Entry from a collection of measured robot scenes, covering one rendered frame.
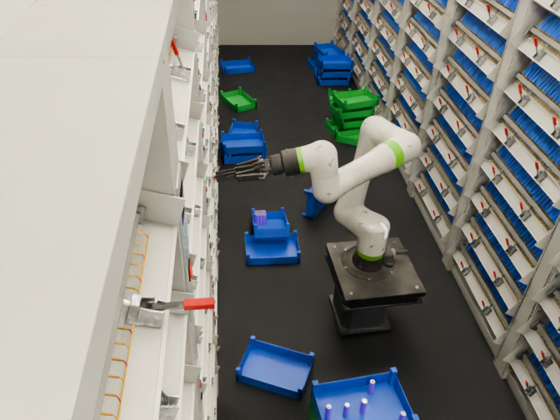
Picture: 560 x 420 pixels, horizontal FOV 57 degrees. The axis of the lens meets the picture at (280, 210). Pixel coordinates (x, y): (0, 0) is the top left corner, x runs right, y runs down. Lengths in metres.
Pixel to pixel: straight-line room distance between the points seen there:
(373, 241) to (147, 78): 1.80
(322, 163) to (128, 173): 1.41
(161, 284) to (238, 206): 2.66
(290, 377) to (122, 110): 2.00
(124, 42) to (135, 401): 0.42
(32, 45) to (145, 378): 0.41
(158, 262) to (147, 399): 0.20
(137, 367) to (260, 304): 2.12
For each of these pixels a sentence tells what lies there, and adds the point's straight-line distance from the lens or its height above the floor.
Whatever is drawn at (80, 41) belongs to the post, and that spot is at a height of 1.75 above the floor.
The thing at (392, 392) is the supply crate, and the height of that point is 0.40.
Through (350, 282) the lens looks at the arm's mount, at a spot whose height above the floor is 0.35.
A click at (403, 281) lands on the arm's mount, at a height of 0.35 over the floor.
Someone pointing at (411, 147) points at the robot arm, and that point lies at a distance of 2.11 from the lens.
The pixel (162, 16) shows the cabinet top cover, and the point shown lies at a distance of 0.79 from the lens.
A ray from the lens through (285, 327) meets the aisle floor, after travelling 2.59.
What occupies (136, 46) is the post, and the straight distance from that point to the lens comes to 0.68.
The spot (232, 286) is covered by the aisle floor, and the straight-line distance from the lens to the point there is 2.78.
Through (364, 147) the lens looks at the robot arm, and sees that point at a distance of 2.23.
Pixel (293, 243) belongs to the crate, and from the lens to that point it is 3.03.
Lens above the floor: 1.98
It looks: 37 degrees down
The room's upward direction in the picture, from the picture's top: 2 degrees clockwise
